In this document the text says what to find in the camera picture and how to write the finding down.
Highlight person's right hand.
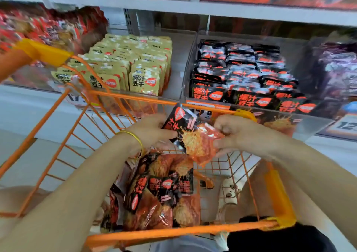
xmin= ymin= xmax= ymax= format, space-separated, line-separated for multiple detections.
xmin=213 ymin=114 xmax=281 ymax=161

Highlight person's left hand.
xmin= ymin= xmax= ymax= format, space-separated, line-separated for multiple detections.
xmin=125 ymin=113 xmax=178 ymax=149

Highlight row of black orange snacks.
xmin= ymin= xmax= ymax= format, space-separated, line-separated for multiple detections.
xmin=225 ymin=43 xmax=275 ymax=109
xmin=254 ymin=44 xmax=319 ymax=116
xmin=190 ymin=40 xmax=228 ymax=102

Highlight black flame print snack packet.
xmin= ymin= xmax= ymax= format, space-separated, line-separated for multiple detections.
xmin=162 ymin=104 xmax=225 ymax=163

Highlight row of yellow orange snacks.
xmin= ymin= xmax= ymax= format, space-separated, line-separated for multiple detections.
xmin=84 ymin=35 xmax=140 ymax=93
xmin=129 ymin=35 xmax=174 ymax=97
xmin=51 ymin=34 xmax=120 ymax=89

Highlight pile of black orange snacks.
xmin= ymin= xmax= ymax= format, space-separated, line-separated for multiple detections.
xmin=100 ymin=151 xmax=202 ymax=232

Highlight orange shopping cart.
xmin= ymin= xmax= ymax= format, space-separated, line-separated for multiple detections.
xmin=0 ymin=39 xmax=298 ymax=249

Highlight person's right forearm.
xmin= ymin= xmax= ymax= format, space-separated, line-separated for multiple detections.
xmin=267 ymin=140 xmax=357 ymax=247

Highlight person's left forearm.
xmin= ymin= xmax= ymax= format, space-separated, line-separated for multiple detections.
xmin=0 ymin=132 xmax=144 ymax=252

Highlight person's right leg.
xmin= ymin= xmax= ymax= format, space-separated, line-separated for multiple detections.
xmin=240 ymin=160 xmax=335 ymax=227

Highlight person's leg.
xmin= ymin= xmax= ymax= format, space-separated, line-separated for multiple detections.
xmin=0 ymin=185 xmax=54 ymax=239
xmin=240 ymin=160 xmax=335 ymax=227

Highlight person's right white sandal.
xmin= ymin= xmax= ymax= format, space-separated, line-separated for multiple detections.
xmin=215 ymin=185 xmax=241 ymax=250

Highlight orange blue shelf price tag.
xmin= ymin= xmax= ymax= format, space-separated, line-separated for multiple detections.
xmin=321 ymin=101 xmax=357 ymax=141

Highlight person's left leg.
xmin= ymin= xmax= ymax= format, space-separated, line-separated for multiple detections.
xmin=0 ymin=185 xmax=54 ymax=239

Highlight black shorts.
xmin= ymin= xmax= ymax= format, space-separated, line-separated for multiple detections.
xmin=226 ymin=221 xmax=338 ymax=252

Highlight pile of purple packets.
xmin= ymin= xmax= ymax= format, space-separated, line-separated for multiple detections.
xmin=318 ymin=40 xmax=357 ymax=102

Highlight pile of red tan packets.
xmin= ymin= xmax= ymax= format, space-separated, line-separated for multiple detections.
xmin=0 ymin=5 xmax=109 ymax=55

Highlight gold bracelet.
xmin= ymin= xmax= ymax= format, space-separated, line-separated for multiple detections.
xmin=120 ymin=130 xmax=146 ymax=156

